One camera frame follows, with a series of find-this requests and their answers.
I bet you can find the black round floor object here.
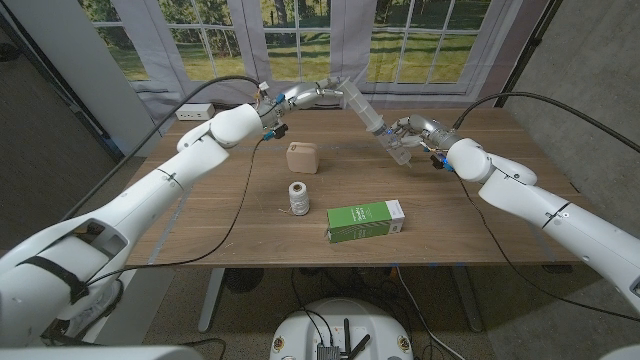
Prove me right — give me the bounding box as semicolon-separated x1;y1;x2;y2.
223;268;265;295

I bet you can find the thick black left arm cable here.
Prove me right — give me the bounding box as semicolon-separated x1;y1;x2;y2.
59;74;261;221

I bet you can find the white pillar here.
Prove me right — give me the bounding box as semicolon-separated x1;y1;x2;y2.
4;0;164;159

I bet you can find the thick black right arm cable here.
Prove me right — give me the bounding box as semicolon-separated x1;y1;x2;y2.
452;91;640;154

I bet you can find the white robot torso base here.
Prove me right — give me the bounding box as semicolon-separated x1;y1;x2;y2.
269;298;415;360

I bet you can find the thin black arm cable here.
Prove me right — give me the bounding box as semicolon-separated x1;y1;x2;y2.
84;134;266;289
454;172;640;324

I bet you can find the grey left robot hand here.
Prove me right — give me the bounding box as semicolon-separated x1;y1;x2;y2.
277;77;346;116

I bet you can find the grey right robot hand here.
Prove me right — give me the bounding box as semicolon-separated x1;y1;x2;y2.
382;113;454;154

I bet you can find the green and white package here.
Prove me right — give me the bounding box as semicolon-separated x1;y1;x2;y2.
326;199;406;245

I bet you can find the white power strip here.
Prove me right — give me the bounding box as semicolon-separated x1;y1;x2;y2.
174;102;216;122

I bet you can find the white floor cable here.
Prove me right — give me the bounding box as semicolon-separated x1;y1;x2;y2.
394;267;466;360

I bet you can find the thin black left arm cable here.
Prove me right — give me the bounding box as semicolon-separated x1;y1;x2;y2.
84;134;266;289

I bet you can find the blue left wrist connector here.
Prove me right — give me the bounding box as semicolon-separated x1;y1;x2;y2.
263;123;290;142

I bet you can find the white string spool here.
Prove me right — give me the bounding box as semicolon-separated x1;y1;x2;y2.
287;181;311;217

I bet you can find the white left shoulder cover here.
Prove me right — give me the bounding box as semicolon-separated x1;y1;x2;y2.
0;344;204;360

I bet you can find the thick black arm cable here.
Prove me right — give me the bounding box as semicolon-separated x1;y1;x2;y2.
452;91;640;154
59;74;261;221

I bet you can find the beige rounded box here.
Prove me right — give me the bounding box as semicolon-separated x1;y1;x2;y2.
285;141;320;175

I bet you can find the large clear plastic syringe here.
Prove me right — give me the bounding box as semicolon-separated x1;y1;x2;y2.
327;76;414;169

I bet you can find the black antenna module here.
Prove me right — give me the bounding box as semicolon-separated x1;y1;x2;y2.
316;317;372;360

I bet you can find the grey table leg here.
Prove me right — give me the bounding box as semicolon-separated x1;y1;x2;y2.
198;267;226;335
449;264;485;334

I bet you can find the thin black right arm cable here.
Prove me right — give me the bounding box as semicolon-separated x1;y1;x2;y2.
454;172;640;324

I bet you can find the black backdrop stand pole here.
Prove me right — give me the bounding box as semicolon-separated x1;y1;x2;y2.
493;0;564;109

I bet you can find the white right shoulder cover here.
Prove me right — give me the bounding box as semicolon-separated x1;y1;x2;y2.
598;344;640;360

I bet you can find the printed window backdrop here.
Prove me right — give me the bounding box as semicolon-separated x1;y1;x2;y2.
77;0;551;134

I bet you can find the black torso cable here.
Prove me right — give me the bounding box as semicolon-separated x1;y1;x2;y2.
291;268;335;346

